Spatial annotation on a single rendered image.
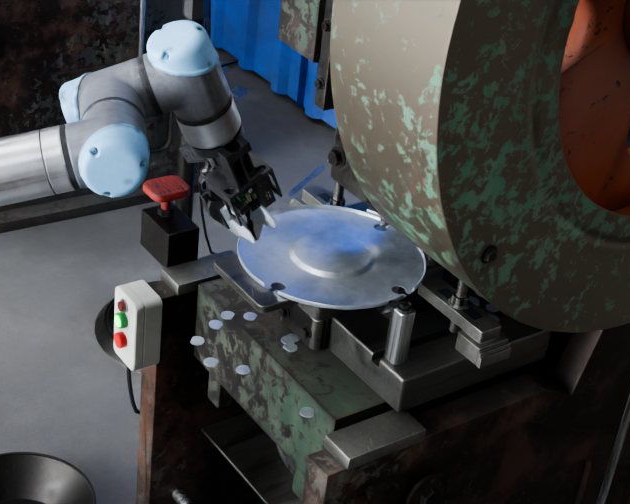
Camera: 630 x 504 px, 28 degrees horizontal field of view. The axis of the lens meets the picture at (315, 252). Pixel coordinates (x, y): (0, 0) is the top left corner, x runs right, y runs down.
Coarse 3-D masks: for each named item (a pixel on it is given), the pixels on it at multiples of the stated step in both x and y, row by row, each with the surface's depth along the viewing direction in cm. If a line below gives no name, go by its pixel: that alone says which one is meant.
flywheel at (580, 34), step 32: (608, 0) 137; (576, 32) 140; (608, 32) 140; (576, 64) 139; (608, 64) 142; (576, 96) 142; (608, 96) 145; (576, 128) 145; (608, 128) 148; (576, 160) 148; (608, 160) 152; (608, 192) 155
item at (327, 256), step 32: (288, 224) 198; (320, 224) 199; (352, 224) 200; (256, 256) 189; (288, 256) 190; (320, 256) 190; (352, 256) 191; (384, 256) 193; (416, 256) 194; (288, 288) 182; (320, 288) 183; (352, 288) 184; (384, 288) 185
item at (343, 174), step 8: (336, 128) 185; (336, 136) 186; (336, 144) 186; (336, 152) 185; (344, 152) 185; (336, 160) 185; (344, 160) 185; (336, 168) 187; (344, 168) 186; (336, 176) 188; (344, 176) 186; (352, 176) 182; (344, 184) 187; (352, 184) 185; (352, 192) 185; (360, 192) 184; (368, 200) 183
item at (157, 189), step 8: (168, 176) 212; (176, 176) 212; (144, 184) 209; (152, 184) 209; (160, 184) 209; (168, 184) 209; (176, 184) 210; (184, 184) 210; (152, 192) 207; (160, 192) 207; (168, 192) 207; (176, 192) 208; (184, 192) 208; (160, 200) 206; (168, 200) 207; (168, 208) 211
